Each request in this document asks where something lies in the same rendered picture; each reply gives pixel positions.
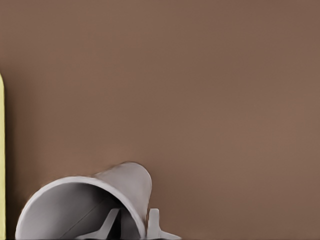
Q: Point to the yellow-green tray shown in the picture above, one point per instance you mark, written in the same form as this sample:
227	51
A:
2	155

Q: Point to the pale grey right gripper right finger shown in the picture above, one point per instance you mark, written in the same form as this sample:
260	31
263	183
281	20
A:
153	225

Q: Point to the white IKEA cup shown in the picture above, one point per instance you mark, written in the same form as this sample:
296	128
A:
130	182

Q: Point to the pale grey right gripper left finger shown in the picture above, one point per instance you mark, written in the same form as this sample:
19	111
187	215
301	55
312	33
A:
108	226

